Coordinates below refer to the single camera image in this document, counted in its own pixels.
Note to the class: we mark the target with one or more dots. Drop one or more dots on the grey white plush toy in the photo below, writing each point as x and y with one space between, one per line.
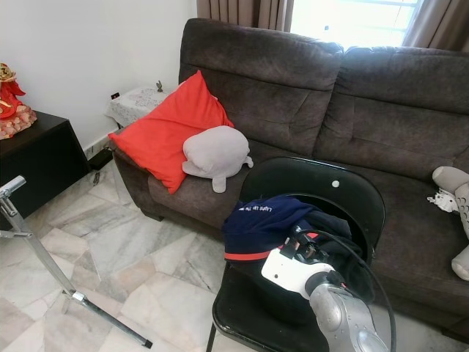
458 191

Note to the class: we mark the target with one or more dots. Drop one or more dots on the navy shirt red stripe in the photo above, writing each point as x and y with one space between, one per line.
264 224

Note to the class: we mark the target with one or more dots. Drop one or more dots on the brown curtain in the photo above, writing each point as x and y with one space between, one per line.
443 22
242 13

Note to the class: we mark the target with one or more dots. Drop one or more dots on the red laughing buddha figurine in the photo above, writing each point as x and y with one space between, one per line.
15 110

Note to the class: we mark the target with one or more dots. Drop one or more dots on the silver clothes rack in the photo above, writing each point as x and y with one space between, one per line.
44 253

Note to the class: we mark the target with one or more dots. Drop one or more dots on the bright window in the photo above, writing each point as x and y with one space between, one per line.
355 20

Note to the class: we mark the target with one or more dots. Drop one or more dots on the lace covered side table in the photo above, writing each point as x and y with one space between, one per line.
135 103

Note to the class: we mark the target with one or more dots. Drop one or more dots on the black television console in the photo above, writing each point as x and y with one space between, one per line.
44 154

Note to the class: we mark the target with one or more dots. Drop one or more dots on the brown fabric sofa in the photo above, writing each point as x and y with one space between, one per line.
388 125

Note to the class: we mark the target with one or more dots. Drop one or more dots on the red pillow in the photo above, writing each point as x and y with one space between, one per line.
165 132

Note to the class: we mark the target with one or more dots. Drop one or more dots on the black folding chair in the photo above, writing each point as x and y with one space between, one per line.
308 183

